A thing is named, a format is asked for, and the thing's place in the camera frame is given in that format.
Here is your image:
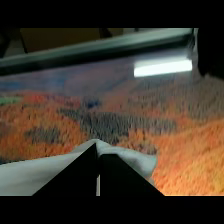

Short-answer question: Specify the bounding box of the black garment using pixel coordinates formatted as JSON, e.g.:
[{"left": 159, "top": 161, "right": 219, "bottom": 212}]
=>
[{"left": 196, "top": 27, "right": 224, "bottom": 81}]

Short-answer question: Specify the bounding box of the white garment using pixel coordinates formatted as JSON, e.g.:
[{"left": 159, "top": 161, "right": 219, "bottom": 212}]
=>
[{"left": 0, "top": 138, "right": 159, "bottom": 197}]

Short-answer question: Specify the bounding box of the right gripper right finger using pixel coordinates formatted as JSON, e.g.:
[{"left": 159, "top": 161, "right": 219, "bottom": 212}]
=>
[{"left": 99, "top": 153, "right": 165, "bottom": 197}]

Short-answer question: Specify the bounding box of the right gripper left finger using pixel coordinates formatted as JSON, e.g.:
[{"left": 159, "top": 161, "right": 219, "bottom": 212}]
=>
[{"left": 32, "top": 142, "right": 99, "bottom": 197}]

